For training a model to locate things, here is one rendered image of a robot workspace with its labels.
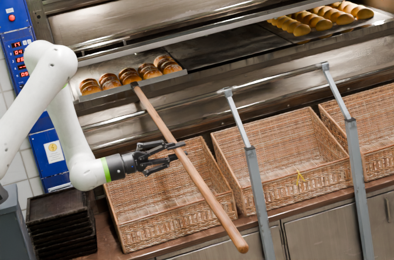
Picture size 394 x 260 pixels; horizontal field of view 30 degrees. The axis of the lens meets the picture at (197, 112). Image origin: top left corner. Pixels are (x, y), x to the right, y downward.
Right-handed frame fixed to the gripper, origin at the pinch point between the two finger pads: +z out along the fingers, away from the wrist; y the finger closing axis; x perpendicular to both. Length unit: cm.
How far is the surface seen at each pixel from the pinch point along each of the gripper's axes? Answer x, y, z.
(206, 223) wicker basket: -50, 59, 13
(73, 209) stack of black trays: -60, 38, -43
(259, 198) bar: -39, 48, 37
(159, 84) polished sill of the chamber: -99, 3, 13
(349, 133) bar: -39, 30, 84
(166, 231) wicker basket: -50, 57, -5
